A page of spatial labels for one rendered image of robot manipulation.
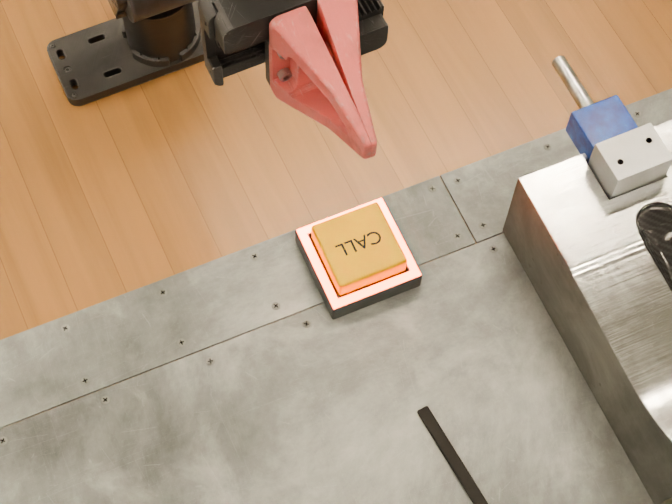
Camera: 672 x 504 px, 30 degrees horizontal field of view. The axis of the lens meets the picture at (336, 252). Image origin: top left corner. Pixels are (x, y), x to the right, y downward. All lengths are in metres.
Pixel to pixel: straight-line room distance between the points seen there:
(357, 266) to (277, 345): 0.09
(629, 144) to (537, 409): 0.22
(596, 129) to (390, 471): 0.31
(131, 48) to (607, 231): 0.46
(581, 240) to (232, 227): 0.29
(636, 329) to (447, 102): 0.30
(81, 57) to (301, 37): 0.54
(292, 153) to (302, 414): 0.24
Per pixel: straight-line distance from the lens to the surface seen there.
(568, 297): 0.99
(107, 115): 1.13
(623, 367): 0.95
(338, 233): 1.02
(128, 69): 1.14
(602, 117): 1.02
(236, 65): 0.69
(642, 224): 1.00
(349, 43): 0.64
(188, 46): 1.14
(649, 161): 0.99
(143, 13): 1.05
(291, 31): 0.63
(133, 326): 1.03
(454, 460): 0.98
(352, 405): 1.00
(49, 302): 1.05
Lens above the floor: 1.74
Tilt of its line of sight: 63 degrees down
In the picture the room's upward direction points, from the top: 3 degrees clockwise
